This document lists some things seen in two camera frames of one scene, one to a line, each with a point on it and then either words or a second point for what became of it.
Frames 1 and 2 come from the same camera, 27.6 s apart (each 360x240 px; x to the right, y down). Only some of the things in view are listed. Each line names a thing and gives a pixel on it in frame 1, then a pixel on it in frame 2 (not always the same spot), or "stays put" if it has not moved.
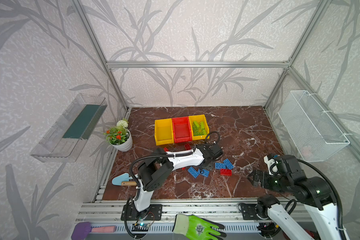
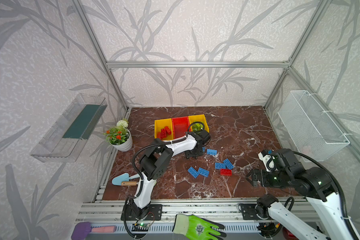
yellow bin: x=163 y=131 stays put
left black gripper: x=209 y=162 → x=194 y=151
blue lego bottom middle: x=204 y=172 stays put
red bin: x=181 y=129 stays put
